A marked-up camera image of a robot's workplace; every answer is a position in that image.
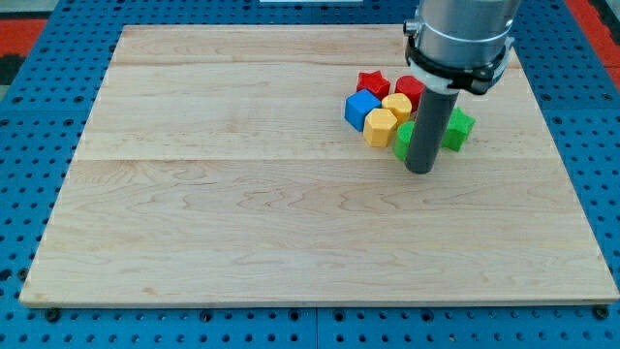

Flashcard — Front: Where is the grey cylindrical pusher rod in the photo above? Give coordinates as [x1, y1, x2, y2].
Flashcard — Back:
[404, 88, 458, 174]

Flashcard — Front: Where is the green star block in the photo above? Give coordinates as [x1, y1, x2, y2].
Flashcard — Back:
[441, 107, 476, 151]

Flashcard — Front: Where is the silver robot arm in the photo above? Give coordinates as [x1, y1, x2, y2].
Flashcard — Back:
[403, 0, 520, 174]

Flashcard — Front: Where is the red star block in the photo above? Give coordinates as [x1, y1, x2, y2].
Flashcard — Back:
[356, 71, 390, 100]

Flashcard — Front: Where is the red cylinder block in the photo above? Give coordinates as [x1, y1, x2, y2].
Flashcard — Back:
[394, 76, 425, 111]

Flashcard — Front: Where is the yellow heart block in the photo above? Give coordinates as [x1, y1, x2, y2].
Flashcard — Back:
[382, 93, 413, 124]

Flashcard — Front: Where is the green cylinder block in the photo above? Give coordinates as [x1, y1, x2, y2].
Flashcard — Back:
[393, 121, 415, 161]

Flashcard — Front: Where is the yellow hexagon block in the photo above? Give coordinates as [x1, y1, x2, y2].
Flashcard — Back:
[362, 109, 397, 147]

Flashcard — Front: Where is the blue cube block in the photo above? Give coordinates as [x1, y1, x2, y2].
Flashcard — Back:
[344, 89, 381, 132]

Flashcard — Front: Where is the wooden board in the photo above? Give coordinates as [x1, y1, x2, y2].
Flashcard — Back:
[20, 25, 619, 308]

